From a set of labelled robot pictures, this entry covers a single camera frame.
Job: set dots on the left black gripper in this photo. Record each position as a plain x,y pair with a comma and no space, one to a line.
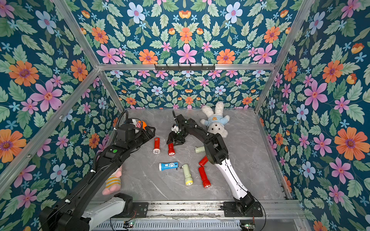
151,134

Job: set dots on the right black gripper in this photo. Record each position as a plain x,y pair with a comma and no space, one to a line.
179,132

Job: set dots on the red flashlight white rim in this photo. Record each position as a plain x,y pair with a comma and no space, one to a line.
156,149

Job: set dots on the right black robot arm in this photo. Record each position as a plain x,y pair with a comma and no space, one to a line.
217,154

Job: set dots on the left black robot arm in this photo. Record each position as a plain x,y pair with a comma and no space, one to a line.
71,213

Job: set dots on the pale green flashlight upper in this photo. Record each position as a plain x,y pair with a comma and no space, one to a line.
200,149

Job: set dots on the pale green flashlight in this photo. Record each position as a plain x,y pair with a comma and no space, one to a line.
187,175
200,149

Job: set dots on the blue flashlight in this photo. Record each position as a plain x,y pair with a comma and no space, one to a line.
168,166

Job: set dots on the pale green flashlight lower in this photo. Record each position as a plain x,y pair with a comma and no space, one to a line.
187,175

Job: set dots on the black-haired striped plush doll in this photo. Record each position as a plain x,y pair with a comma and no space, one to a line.
141,124

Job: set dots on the white bunny plush blue shirt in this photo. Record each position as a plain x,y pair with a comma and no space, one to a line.
216,120

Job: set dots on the pink pig plush striped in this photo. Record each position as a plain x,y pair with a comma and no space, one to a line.
113,183

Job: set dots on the white vent grille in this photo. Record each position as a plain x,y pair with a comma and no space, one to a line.
169,225

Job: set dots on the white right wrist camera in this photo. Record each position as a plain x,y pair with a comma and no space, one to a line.
175,129

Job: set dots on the black hook rail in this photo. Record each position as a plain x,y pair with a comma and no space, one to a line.
184,67

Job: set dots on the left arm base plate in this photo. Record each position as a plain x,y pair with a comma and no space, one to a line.
136,209

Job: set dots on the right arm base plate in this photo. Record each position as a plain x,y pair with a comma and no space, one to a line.
236,209

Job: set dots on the aluminium frame corner post left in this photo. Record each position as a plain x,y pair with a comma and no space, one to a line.
96,70

